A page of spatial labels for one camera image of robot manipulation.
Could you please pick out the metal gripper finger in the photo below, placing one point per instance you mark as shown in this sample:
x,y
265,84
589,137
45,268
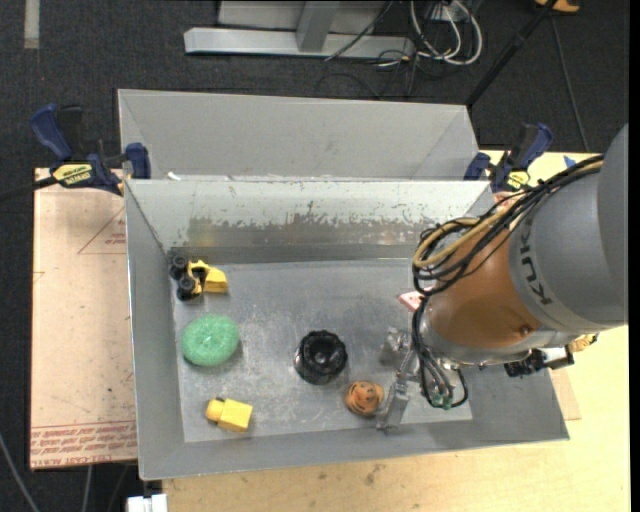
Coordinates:
x,y
396,345
398,405

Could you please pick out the orange striped toy ball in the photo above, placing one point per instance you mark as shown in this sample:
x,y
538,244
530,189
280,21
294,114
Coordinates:
x,y
364,397

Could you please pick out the pink flat piece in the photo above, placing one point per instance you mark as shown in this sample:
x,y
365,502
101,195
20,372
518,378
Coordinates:
x,y
410,300

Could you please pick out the black ribbed round cap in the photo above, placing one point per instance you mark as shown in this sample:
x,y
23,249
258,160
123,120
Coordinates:
x,y
320,357

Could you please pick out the grey metal bin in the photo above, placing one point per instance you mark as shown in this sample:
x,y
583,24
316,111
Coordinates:
x,y
280,310

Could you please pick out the yellow toy block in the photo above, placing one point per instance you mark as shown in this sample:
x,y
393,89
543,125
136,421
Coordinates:
x,y
232,415

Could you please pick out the green round scrubber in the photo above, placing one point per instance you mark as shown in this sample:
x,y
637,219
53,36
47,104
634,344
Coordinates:
x,y
210,341

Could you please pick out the yellow toy truck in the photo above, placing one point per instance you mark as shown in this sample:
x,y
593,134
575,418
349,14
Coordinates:
x,y
210,281

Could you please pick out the brown cardboard board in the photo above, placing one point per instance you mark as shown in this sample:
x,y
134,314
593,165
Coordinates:
x,y
80,320

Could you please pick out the black cylinder on white bracket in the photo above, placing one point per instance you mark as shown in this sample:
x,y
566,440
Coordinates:
x,y
521,368

